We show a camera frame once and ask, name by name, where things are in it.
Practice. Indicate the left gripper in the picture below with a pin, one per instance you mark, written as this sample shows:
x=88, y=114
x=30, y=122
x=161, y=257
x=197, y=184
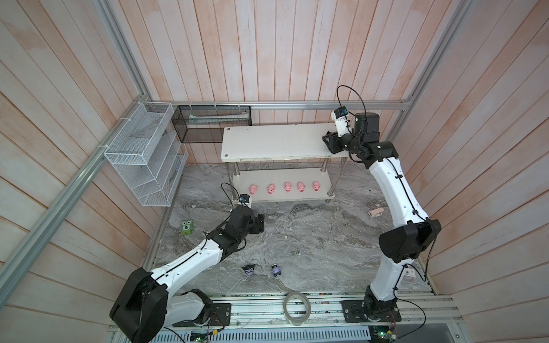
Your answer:
x=258, y=224

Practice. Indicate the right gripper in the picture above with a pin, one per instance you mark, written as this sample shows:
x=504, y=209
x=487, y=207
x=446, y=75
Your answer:
x=333, y=142

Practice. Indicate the black purple figure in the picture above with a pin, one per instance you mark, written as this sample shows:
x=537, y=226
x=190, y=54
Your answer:
x=249, y=269

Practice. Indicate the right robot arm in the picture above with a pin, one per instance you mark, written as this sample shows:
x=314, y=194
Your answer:
x=413, y=232

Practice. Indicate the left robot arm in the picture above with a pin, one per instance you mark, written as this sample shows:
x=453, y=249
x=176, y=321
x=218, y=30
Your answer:
x=149, y=301

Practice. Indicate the green frog block toy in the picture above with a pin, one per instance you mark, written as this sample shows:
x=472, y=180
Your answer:
x=187, y=227

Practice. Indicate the white two-tier shelf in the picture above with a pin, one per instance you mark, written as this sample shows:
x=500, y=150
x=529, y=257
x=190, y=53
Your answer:
x=277, y=154

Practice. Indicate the pink small toy right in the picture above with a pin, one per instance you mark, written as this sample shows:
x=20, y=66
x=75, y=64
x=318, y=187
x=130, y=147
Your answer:
x=376, y=212

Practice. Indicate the black mesh basket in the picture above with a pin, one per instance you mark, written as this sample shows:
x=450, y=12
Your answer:
x=198, y=124

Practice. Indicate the clear tape roll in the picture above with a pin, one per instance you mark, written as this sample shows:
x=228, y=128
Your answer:
x=296, y=308

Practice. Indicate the clear plastic packet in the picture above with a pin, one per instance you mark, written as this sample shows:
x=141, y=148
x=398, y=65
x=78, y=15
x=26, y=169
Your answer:
x=409, y=275

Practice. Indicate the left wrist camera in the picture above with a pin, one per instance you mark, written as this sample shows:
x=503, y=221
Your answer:
x=244, y=200

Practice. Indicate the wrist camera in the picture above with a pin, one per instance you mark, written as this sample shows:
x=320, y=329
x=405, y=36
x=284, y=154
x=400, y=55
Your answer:
x=339, y=116
x=244, y=200

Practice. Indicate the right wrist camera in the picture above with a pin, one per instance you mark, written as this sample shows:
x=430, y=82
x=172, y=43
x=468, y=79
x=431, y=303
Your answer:
x=339, y=116

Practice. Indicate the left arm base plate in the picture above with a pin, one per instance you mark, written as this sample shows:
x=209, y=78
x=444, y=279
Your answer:
x=217, y=314

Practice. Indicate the white wire mesh rack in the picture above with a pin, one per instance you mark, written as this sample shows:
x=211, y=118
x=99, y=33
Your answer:
x=147, y=156

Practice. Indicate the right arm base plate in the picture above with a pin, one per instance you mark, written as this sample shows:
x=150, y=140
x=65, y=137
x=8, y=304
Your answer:
x=357, y=311

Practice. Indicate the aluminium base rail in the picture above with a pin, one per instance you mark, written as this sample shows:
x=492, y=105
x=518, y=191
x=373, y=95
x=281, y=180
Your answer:
x=316, y=309

